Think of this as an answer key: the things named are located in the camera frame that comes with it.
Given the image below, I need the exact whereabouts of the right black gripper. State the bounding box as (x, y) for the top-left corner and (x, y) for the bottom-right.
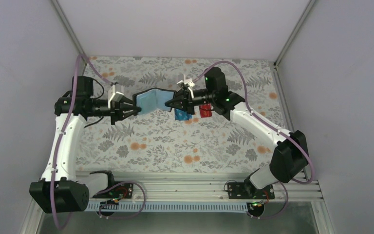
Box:
(165, 88), (215, 115)

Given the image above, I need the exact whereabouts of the blue credit card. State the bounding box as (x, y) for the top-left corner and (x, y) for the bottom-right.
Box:
(174, 109), (192, 121)

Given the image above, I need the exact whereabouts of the black leather card holder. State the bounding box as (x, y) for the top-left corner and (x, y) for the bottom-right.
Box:
(132, 88), (176, 115)

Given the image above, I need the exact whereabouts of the red credit card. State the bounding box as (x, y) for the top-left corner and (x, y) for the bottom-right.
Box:
(199, 103), (213, 118)

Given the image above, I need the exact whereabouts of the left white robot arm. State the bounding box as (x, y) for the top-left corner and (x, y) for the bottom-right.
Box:
(29, 76), (142, 214)

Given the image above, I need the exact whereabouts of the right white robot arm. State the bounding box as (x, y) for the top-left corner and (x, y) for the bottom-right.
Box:
(165, 67), (311, 198)

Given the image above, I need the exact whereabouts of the floral table mat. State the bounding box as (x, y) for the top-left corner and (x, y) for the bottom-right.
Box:
(76, 56), (284, 173)

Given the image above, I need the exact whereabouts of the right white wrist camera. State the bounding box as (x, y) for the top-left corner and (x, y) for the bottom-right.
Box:
(177, 73), (195, 98)

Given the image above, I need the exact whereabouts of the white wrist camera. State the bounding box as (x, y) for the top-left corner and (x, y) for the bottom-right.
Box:
(107, 83), (124, 109)
(177, 73), (195, 98)

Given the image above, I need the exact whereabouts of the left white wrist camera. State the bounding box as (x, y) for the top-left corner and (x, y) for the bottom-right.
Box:
(107, 83), (124, 109)

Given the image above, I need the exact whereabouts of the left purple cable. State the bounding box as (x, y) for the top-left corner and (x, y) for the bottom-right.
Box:
(50, 54), (146, 231)

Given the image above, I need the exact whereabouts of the purple cable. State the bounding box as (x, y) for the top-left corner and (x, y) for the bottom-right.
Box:
(50, 54), (146, 231)
(191, 60), (316, 220)

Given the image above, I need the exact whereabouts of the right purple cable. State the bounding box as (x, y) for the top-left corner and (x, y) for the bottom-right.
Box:
(191, 60), (316, 220)

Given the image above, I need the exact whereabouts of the aluminium rail frame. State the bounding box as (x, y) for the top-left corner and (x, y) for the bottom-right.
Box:
(34, 173), (323, 202)

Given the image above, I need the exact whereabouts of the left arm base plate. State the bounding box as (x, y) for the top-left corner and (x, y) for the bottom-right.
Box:
(92, 183), (134, 199)

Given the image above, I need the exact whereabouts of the white slotted cable duct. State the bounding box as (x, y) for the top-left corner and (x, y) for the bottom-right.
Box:
(101, 201), (248, 213)

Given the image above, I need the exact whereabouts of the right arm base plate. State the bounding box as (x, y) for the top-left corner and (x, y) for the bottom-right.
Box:
(224, 180), (275, 200)

